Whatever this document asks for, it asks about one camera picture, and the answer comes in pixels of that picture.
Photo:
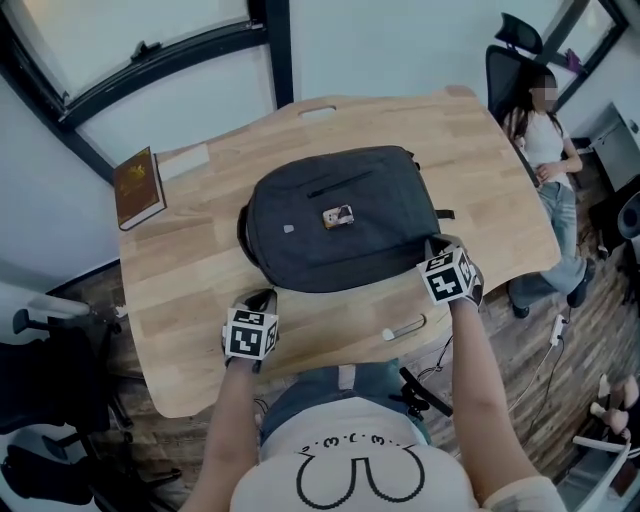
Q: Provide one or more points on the brown hardcover book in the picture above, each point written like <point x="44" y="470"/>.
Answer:
<point x="136" y="187"/>

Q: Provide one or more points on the small phone with picture case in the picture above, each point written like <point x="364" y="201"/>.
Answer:
<point x="339" y="217"/>

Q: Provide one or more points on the black armrest office chair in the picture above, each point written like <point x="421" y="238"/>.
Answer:
<point x="55" y="380"/>

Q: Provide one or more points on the person's left forearm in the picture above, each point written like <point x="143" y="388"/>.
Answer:
<point x="227" y="430"/>

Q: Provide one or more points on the dark grey backpack bag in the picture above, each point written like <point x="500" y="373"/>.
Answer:
<point x="345" y="250"/>

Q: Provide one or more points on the grey cabinet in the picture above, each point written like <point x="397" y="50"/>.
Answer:
<point x="620" y="145"/>

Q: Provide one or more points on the black window frame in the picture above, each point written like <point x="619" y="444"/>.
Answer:
<point x="165" y="47"/>

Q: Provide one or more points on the person's blue denim shorts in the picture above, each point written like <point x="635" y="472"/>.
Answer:
<point x="320" y="390"/>

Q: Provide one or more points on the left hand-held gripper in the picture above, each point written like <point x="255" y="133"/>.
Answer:
<point x="250" y="335"/>

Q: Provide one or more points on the person's right forearm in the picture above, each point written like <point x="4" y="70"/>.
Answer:
<point x="487" y="400"/>

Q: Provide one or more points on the white paper sheet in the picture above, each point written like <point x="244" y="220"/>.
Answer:
<point x="182" y="161"/>

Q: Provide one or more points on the white metal rack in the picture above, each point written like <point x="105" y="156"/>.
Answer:
<point x="607" y="462"/>

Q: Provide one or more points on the person's white printed shirt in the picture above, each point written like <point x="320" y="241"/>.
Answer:
<point x="360" y="465"/>

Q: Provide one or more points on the white power strip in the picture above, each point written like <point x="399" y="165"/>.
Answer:
<point x="558" y="330"/>

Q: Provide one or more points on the black mesh office chair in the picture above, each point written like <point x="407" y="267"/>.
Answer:
<point x="505" y="70"/>

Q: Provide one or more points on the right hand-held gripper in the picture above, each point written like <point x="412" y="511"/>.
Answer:
<point x="447" y="280"/>

